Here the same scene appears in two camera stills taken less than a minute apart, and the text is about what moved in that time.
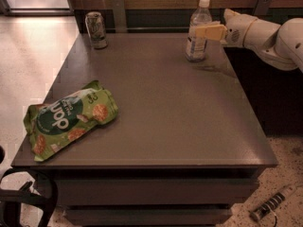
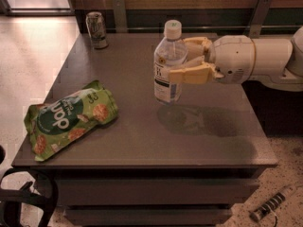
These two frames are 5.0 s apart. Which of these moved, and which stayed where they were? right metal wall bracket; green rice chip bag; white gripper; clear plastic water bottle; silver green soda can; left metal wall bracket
Moved: white gripper; clear plastic water bottle
Stayed: green rice chip bag; silver green soda can; right metal wall bracket; left metal wall bracket
